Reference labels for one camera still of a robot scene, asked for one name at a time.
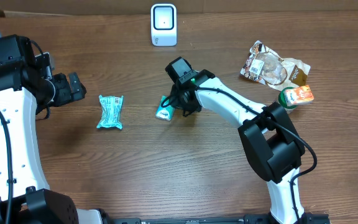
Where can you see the white barcode scanner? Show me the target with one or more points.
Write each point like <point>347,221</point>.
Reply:
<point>163,25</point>

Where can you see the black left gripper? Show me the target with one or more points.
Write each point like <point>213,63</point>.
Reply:
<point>66,94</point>

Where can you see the teal snack wrapper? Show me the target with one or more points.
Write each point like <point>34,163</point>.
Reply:
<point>111,112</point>

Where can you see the teal tissue pack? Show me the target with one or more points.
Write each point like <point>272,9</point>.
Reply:
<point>164,113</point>

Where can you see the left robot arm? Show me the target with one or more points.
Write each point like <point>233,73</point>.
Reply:
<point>27,87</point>

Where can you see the green lid seasoning jar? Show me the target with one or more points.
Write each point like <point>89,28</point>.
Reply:
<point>281,99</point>

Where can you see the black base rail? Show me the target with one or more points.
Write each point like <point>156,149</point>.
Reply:
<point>307,218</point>

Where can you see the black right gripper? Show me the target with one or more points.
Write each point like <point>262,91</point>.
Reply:
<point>176,101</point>

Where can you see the brown white snack bag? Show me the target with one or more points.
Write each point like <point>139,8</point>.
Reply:
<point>266,67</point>

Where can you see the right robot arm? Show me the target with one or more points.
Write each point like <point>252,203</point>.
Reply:
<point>270,141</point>

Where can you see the orange tissue pack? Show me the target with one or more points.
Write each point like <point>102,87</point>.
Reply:
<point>299,96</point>

